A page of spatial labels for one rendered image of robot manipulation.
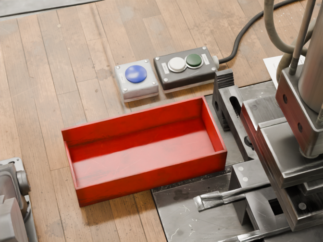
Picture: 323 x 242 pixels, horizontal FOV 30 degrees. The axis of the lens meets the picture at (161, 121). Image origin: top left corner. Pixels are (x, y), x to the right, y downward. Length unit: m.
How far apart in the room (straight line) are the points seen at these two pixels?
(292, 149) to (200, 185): 0.32
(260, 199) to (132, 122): 0.27
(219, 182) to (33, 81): 0.40
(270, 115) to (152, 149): 0.30
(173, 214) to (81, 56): 0.38
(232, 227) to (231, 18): 0.47
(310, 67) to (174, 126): 0.49
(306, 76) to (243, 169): 0.33
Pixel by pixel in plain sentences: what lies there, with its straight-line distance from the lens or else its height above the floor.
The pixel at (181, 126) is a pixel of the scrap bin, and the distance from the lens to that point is 1.07.
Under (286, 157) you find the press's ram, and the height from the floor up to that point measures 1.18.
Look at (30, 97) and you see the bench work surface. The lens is 1.14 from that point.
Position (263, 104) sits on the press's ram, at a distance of 0.81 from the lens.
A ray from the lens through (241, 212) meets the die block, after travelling 0.96.
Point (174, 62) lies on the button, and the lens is 1.11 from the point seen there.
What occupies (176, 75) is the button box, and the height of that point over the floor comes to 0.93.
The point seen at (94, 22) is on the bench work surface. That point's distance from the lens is 1.24.
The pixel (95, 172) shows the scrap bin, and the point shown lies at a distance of 1.02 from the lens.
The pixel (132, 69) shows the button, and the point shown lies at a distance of 1.10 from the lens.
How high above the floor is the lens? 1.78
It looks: 55 degrees down
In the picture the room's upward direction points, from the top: straight up
